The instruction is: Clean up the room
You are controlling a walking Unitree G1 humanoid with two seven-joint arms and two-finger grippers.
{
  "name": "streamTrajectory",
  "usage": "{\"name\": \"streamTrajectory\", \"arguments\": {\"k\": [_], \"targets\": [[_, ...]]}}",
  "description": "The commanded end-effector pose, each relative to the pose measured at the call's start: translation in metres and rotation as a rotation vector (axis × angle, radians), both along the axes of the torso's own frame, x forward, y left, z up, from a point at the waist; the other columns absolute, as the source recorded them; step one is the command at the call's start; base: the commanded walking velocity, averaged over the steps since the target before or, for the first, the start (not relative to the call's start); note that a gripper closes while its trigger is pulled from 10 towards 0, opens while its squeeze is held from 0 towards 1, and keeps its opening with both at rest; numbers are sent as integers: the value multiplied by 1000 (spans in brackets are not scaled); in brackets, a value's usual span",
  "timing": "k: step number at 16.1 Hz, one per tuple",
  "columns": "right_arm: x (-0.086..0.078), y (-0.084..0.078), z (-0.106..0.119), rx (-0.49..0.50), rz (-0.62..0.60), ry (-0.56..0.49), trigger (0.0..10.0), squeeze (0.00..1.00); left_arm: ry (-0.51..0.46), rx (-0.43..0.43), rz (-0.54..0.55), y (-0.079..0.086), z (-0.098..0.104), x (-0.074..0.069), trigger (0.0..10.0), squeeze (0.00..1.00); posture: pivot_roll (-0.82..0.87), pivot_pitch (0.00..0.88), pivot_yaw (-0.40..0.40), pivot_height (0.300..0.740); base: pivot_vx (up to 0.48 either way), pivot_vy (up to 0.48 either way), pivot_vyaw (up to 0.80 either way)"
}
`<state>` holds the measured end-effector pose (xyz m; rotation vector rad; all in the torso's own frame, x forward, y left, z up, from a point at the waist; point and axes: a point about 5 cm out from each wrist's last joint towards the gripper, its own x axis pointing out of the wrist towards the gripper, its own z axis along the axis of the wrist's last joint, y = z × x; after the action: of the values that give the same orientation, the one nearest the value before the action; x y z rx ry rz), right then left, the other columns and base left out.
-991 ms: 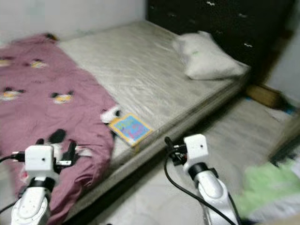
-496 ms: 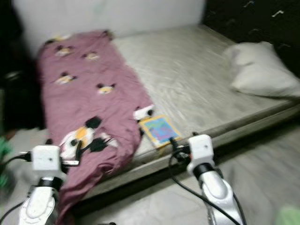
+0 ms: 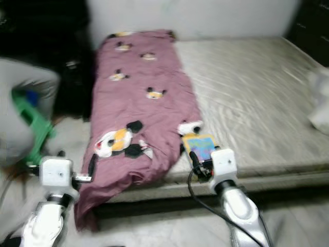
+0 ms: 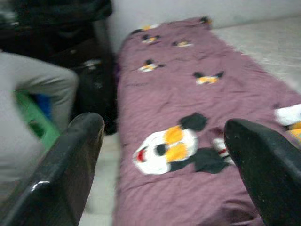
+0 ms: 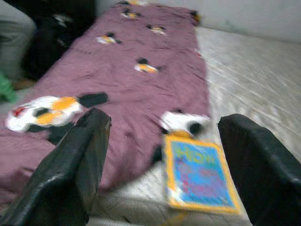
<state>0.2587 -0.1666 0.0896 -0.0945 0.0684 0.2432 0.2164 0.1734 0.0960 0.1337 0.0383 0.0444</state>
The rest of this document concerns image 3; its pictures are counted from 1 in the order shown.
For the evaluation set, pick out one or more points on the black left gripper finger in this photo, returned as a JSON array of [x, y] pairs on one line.
[[92, 165]]

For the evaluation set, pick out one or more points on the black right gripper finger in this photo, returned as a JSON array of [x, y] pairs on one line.
[[194, 161]]

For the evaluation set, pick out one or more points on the blue yellow children's book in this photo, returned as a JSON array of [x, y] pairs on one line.
[[200, 146]]

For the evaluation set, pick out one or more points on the green plastic stool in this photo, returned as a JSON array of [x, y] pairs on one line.
[[38, 128]]

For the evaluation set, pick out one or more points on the purple cartoon mouse blanket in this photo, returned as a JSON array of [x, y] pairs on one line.
[[133, 113]]

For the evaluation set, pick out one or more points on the blue plastic item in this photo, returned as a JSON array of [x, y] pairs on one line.
[[33, 99]]

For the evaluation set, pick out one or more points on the grey quilted mattress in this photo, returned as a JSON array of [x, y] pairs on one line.
[[252, 92]]

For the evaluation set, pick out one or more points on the person in grey clothes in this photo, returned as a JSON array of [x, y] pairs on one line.
[[20, 87]]

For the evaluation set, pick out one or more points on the black cabinet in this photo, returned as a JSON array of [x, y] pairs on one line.
[[41, 31]]

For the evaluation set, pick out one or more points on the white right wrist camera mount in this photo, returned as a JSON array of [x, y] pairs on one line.
[[225, 165]]

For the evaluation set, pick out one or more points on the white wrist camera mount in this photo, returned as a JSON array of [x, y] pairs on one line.
[[225, 165], [56, 174]]

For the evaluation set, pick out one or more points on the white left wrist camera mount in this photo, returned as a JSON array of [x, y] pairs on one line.
[[56, 174]]

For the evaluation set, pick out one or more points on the dark bed frame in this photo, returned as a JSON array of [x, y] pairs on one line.
[[164, 203]]

